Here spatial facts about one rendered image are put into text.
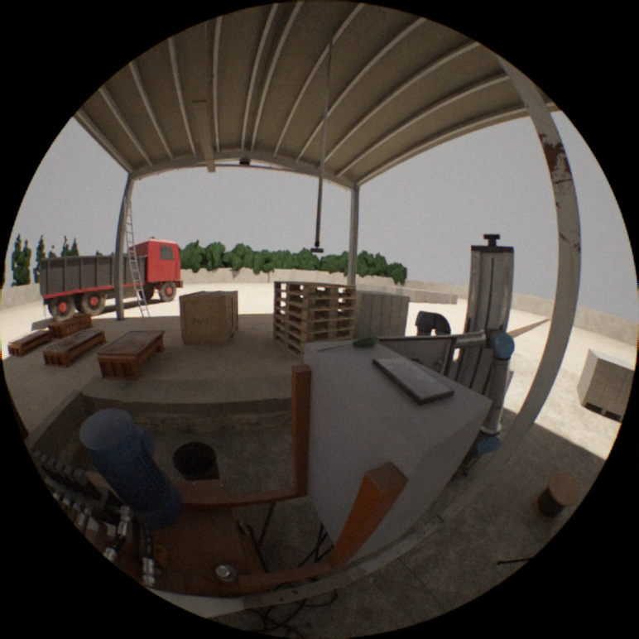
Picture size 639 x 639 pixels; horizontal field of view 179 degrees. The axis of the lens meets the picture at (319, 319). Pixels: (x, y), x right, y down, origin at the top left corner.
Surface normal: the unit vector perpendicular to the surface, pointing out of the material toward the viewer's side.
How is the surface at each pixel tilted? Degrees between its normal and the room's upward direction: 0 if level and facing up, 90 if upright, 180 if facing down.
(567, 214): 99
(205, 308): 90
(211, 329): 90
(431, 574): 0
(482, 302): 90
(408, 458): 90
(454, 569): 0
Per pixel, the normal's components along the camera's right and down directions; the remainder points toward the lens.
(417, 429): 0.05, -0.98
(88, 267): 0.98, 0.09
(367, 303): 0.18, 0.20
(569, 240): -0.92, 0.18
